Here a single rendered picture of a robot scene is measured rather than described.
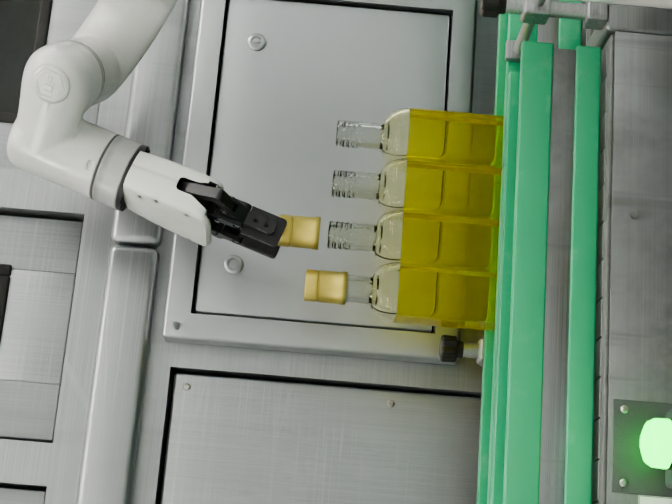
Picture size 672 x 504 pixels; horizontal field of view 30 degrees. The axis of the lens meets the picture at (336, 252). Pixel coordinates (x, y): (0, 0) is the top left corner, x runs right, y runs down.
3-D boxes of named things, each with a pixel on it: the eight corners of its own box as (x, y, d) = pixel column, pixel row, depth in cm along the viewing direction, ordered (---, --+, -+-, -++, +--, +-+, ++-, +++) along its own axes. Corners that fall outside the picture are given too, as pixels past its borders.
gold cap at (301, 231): (320, 222, 136) (280, 219, 136) (321, 212, 132) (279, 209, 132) (317, 254, 135) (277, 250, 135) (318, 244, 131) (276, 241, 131)
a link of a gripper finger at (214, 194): (161, 190, 132) (202, 216, 135) (195, 184, 125) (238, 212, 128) (165, 181, 132) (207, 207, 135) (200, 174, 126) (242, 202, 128)
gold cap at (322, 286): (344, 309, 131) (302, 306, 131) (344, 298, 134) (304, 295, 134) (347, 277, 130) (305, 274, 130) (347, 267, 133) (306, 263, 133)
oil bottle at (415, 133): (569, 139, 141) (380, 122, 141) (580, 120, 136) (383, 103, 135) (568, 186, 139) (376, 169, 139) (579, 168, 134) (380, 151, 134)
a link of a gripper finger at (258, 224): (217, 224, 131) (275, 249, 131) (216, 214, 128) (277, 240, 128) (229, 198, 132) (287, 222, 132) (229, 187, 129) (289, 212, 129)
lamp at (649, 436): (668, 422, 113) (635, 419, 112) (683, 415, 108) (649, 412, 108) (668, 473, 111) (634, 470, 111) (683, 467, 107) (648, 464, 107)
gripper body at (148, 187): (112, 219, 138) (205, 259, 137) (103, 188, 128) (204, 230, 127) (141, 161, 140) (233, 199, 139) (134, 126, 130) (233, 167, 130)
